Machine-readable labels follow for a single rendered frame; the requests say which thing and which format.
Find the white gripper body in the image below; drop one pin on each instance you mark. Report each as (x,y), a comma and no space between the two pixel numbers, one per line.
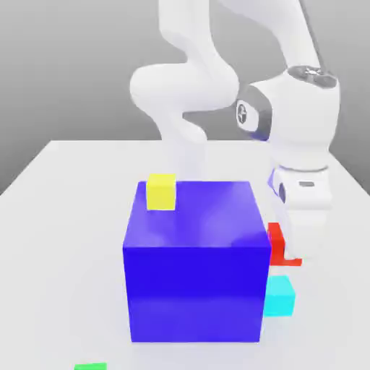
(302,231)

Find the small red cube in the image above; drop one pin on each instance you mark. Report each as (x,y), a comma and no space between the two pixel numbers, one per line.
(276,248)

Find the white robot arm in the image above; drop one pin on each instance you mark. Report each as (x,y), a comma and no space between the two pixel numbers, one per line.
(185,83)

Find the small cyan cube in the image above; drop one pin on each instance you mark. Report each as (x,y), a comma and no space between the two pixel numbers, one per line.
(279,297)

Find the small yellow cube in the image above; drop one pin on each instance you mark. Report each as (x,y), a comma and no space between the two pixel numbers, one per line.
(160,192)

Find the small green cube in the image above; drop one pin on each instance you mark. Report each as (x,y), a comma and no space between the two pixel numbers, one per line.
(90,366)

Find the large blue box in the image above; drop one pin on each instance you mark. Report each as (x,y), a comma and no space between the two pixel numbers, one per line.
(196,289)

